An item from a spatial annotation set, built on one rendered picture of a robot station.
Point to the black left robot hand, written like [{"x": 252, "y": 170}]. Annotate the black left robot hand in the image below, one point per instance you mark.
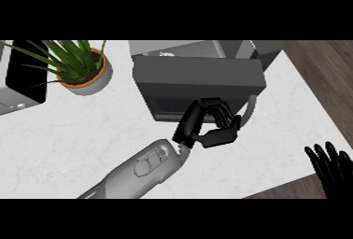
[{"x": 193, "y": 124}]

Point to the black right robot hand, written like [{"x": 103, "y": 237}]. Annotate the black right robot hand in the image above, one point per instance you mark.
[{"x": 333, "y": 172}]

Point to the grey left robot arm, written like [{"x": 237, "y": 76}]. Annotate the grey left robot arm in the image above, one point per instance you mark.
[{"x": 138, "y": 174}]

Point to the dark grey microwave door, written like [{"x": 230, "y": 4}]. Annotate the dark grey microwave door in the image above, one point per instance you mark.
[{"x": 197, "y": 84}]

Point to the grey microwave body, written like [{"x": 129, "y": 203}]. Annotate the grey microwave body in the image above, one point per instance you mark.
[{"x": 208, "y": 49}]

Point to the green potted plant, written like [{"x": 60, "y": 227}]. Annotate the green potted plant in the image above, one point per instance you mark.
[{"x": 76, "y": 67}]

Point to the grey and black appliance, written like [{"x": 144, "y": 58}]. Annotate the grey and black appliance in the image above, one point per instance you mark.
[{"x": 21, "y": 77}]

